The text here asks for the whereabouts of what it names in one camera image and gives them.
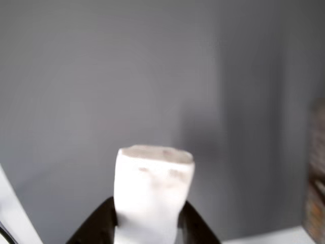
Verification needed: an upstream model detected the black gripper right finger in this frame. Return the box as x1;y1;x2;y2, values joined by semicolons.
175;199;222;244

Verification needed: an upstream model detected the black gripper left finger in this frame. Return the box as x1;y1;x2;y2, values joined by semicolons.
65;197;119;244

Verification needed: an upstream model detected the white rectangular block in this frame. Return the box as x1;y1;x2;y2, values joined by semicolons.
113;144;196;244

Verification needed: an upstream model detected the patterned open cardboard box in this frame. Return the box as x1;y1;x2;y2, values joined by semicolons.
302;98;325;244

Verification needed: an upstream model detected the grey table mat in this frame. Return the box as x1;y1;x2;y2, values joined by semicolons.
0;0;325;244

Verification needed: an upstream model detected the black cable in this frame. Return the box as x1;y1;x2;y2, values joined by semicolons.
0;220;15;244

